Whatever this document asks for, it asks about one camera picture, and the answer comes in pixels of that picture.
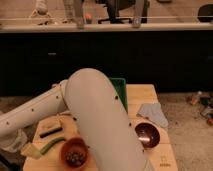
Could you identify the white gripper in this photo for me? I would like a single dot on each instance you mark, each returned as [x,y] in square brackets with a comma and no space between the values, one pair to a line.
[13,142]

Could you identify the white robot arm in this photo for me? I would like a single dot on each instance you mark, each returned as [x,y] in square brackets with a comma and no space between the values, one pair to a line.
[101,118]

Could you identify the green pepper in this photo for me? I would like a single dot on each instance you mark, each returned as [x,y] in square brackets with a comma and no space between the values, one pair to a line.
[50,144]

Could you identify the orange bowl with nuts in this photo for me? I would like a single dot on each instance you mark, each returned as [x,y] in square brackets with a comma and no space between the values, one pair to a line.
[74,155]

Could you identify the dark cabinet counter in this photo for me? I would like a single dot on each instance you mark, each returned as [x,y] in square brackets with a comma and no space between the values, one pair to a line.
[32,58]

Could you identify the green plastic tray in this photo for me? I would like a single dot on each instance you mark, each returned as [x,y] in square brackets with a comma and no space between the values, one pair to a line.
[119,85]

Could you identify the dark brown bowl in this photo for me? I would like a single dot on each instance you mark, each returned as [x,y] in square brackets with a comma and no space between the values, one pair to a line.
[148,135]

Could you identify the grey blue cloth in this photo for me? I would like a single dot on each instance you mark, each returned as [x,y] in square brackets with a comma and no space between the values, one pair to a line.
[154,113]

